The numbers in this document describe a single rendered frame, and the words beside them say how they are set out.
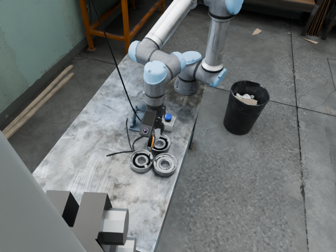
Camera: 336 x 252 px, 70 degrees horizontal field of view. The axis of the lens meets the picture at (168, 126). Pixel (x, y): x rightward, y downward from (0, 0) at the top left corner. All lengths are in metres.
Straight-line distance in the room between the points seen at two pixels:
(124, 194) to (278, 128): 1.92
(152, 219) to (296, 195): 1.48
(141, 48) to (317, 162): 2.00
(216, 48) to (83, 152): 0.79
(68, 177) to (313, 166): 2.03
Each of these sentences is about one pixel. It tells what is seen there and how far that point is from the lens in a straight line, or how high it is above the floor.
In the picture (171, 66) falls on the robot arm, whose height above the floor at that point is 1.26.
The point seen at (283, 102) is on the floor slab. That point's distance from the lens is 2.98.
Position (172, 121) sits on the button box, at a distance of 1.23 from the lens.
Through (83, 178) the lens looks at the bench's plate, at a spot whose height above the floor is 0.80.
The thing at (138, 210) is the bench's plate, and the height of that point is 0.80.
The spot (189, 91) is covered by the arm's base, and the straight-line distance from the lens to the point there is 1.44.
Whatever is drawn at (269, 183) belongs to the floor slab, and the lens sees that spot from 2.20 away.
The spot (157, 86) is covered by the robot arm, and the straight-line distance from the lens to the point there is 0.82.
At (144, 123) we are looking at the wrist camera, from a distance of 0.91.
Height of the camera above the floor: 1.75
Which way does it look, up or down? 48 degrees down
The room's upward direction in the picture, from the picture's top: 5 degrees clockwise
